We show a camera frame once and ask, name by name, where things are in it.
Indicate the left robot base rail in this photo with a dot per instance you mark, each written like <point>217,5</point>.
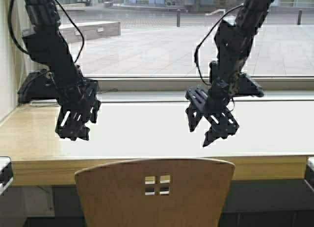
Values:
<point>6,173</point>

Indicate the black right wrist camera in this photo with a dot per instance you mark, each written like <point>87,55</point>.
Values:
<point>248,87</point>

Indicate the right robot base rail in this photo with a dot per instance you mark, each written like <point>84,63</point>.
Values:
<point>309,172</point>

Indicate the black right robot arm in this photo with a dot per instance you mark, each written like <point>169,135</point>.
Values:
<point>234,40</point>

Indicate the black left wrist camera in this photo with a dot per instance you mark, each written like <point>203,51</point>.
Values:
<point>38,85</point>

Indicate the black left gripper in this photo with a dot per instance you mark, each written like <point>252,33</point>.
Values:
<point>79,105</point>

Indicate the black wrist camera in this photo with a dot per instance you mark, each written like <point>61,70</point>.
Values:
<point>248,87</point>
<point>38,85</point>

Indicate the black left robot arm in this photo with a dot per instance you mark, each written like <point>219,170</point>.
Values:
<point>46,45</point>

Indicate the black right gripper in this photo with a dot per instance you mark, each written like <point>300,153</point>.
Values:
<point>202,105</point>

